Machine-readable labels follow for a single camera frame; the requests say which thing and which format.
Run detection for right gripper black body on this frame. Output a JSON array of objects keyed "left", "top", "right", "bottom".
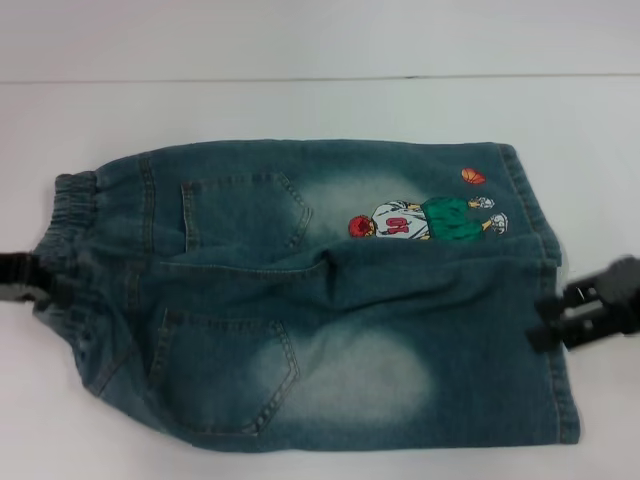
[{"left": 560, "top": 272, "right": 640, "bottom": 350}]

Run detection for blue denim shorts with embroidery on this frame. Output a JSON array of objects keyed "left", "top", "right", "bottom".
[{"left": 30, "top": 141, "right": 572, "bottom": 452}]

